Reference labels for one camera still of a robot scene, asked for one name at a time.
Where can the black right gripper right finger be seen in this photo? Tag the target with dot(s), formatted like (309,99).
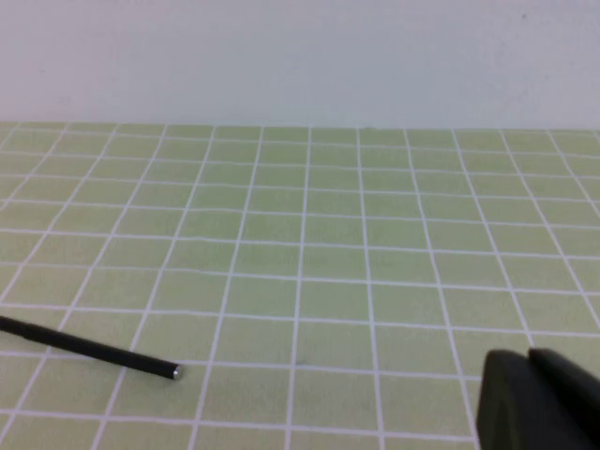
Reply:
(576,398)

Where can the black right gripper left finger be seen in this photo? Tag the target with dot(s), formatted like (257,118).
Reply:
(511,403)

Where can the thin black pen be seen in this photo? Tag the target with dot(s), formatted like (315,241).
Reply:
(94,349)

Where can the green white-grid table mat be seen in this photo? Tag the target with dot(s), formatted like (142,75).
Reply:
(328,244)

